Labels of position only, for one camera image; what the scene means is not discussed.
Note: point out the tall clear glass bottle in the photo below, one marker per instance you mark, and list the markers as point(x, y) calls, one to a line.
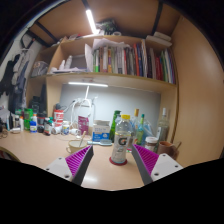
point(163, 126)

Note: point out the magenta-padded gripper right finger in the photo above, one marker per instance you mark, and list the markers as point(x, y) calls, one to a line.
point(146, 159)

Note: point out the brown mug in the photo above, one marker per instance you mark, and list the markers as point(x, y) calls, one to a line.
point(165, 148)

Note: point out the green bottle with green cap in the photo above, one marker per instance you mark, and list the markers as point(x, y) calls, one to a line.
point(140, 131)

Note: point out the small white and blue bottle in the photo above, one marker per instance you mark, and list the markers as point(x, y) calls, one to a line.
point(33, 125)

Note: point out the magenta packet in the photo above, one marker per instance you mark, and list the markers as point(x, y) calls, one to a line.
point(83, 125)

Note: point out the white LED light bar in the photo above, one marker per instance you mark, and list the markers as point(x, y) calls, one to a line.
point(88, 84)
point(90, 21)

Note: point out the white and blue carton box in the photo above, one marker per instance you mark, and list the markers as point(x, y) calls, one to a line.
point(101, 131)

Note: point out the clear yellow-capped drink bottle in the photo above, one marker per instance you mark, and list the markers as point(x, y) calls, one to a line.
point(120, 143)

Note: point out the wooden shelf unit with books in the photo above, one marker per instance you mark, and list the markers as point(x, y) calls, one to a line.
point(113, 78)

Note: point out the brown jar with white lid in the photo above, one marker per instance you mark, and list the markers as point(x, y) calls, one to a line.
point(150, 143)

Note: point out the blue hanging garment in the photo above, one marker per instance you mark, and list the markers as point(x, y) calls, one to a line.
point(16, 96)

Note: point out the spoon in cream cup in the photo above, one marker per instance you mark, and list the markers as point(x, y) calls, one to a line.
point(82, 136)

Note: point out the white wall power outlet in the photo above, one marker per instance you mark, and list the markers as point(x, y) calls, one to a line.
point(81, 101)

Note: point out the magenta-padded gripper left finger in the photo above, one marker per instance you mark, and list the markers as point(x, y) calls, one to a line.
point(78, 160)

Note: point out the white hanging garment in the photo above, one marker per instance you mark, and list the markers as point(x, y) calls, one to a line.
point(21, 65)

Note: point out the black hanging garment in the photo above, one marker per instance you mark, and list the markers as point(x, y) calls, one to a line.
point(6, 76)

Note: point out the red and white canister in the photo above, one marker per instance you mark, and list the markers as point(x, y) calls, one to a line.
point(58, 117)

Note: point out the green glass bottle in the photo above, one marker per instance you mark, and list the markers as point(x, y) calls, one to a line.
point(114, 126)

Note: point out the cream ceramic cup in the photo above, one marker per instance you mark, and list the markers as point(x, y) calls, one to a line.
point(75, 148)

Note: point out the white pill bottle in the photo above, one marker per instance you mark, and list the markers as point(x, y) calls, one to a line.
point(65, 128)

